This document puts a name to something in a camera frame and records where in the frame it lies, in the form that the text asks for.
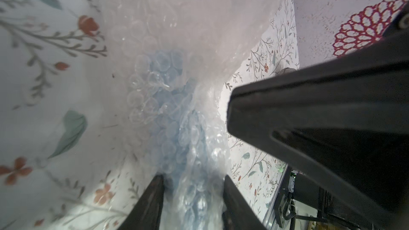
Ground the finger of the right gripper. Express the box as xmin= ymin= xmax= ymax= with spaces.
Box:
xmin=226 ymin=3 xmax=409 ymax=230

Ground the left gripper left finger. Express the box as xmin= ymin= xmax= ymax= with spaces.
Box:
xmin=118 ymin=175 xmax=165 ymax=230

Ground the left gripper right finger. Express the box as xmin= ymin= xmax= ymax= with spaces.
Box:
xmin=222 ymin=175 xmax=266 ymax=230

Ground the blue ribbed vase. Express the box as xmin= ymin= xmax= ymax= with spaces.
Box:
xmin=130 ymin=49 xmax=228 ymax=230

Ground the bubble wrap sheet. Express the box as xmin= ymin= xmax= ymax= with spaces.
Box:
xmin=100 ymin=0 xmax=281 ymax=230

